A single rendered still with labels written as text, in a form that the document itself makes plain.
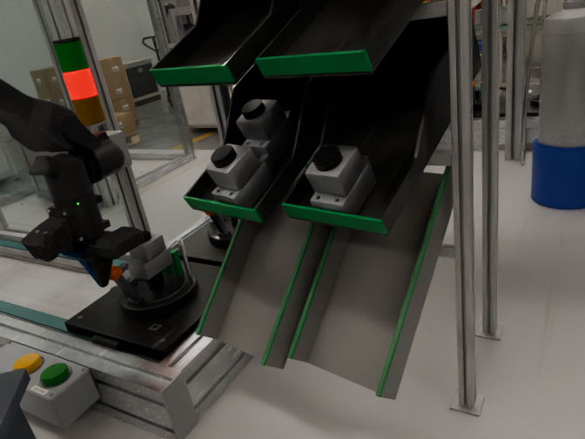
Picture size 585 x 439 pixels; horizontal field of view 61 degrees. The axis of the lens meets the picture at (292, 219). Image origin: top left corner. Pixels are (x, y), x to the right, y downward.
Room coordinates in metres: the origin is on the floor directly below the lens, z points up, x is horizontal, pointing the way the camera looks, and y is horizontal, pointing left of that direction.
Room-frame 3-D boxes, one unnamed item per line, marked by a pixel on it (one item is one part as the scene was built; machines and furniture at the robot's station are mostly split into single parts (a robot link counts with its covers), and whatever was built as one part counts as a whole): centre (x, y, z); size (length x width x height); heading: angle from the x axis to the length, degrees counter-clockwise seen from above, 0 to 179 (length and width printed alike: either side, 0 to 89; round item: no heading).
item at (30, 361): (0.65, 0.45, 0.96); 0.04 x 0.04 x 0.02
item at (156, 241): (0.79, 0.25, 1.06); 0.08 x 0.04 x 0.07; 146
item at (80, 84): (0.99, 0.35, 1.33); 0.05 x 0.05 x 0.05
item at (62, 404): (0.65, 0.45, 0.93); 0.21 x 0.07 x 0.06; 56
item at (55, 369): (0.61, 0.39, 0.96); 0.04 x 0.04 x 0.02
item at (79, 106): (0.99, 0.35, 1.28); 0.05 x 0.05 x 0.05
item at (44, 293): (0.97, 0.49, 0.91); 0.84 x 0.28 x 0.10; 56
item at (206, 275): (0.79, 0.26, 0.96); 0.24 x 0.24 x 0.02; 56
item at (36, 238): (0.66, 0.34, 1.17); 0.07 x 0.07 x 0.06; 54
